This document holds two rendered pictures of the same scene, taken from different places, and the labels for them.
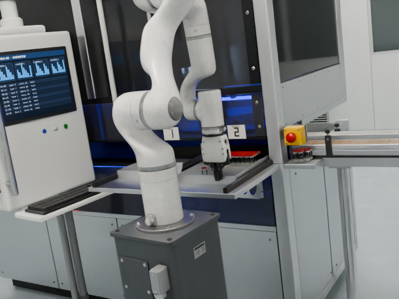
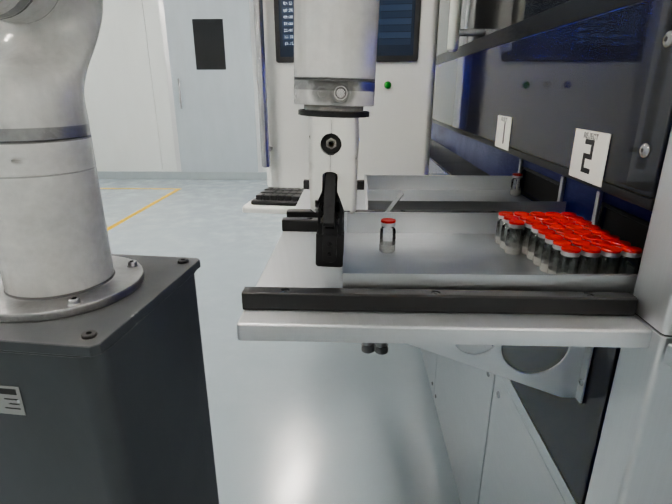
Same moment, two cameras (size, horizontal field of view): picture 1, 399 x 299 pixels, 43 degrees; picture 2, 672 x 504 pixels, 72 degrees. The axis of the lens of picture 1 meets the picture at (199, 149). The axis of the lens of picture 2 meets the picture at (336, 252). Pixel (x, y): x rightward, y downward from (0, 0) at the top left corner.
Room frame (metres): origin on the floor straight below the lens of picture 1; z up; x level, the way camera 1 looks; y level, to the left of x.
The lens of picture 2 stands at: (1.56, -0.50, 1.10)
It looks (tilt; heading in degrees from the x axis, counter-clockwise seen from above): 19 degrees down; 59
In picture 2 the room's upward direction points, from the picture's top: straight up
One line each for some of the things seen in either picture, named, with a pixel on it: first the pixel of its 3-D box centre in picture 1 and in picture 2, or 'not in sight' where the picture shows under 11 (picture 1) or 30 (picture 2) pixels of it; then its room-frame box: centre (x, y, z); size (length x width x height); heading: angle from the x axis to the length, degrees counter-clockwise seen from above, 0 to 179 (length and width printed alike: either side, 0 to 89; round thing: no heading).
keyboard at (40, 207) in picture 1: (72, 196); (328, 197); (2.18, 0.59, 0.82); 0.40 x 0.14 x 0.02; 141
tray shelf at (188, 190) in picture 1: (187, 175); (427, 232); (2.07, 0.06, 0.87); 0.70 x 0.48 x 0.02; 57
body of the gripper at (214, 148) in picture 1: (215, 146); (332, 155); (1.82, -0.06, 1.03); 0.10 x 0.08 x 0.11; 57
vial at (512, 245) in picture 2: not in sight; (514, 237); (2.08, -0.10, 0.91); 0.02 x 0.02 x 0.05
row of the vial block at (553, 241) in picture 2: (235, 160); (540, 245); (2.08, -0.14, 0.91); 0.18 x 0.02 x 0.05; 58
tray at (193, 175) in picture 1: (225, 167); (472, 250); (2.01, -0.10, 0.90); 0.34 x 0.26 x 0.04; 148
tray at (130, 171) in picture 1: (164, 164); (450, 195); (2.22, 0.17, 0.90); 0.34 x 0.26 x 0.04; 147
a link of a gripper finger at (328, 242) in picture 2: (221, 171); (329, 242); (1.81, -0.07, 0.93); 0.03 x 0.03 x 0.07; 57
